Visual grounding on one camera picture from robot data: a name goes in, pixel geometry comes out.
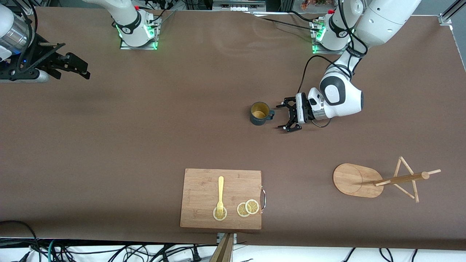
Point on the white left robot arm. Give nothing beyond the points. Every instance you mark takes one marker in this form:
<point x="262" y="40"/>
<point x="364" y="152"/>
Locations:
<point x="386" y="18"/>

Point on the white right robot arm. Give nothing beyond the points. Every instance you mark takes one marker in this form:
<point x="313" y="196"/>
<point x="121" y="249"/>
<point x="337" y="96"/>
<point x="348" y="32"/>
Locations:
<point x="125" y="18"/>

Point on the wooden cup rack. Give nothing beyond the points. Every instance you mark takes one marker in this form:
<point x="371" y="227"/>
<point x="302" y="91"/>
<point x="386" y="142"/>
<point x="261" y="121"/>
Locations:
<point x="355" y="180"/>

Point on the brown table cloth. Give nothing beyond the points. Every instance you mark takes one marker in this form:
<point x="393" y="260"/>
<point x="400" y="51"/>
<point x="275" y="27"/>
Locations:
<point x="233" y="163"/>

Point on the yellow plastic fork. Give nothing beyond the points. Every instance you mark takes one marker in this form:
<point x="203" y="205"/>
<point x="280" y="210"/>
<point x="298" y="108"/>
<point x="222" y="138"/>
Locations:
<point x="220" y="189"/>

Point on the orange background object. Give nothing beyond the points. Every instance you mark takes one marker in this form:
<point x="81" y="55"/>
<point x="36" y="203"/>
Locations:
<point x="313" y="4"/>

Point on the grey power strip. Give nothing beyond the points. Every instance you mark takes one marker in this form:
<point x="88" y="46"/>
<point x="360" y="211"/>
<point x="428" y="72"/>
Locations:
<point x="236" y="7"/>

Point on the lemon slice under fork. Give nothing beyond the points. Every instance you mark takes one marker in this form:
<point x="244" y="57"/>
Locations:
<point x="215" y="216"/>

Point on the wooden pole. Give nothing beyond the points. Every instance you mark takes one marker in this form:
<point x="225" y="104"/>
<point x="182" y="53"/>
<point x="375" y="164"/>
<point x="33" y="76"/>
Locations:
<point x="224" y="251"/>

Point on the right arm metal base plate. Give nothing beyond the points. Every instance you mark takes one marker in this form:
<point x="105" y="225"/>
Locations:
<point x="125" y="47"/>

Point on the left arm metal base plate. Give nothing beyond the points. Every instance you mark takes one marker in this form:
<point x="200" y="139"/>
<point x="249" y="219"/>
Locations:
<point x="317" y="52"/>

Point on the metal clamp bracket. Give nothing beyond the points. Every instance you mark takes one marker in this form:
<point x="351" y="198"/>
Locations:
<point x="219" y="238"/>

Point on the aluminium frame corner bracket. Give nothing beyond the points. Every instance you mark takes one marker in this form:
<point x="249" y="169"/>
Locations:
<point x="446" y="19"/>

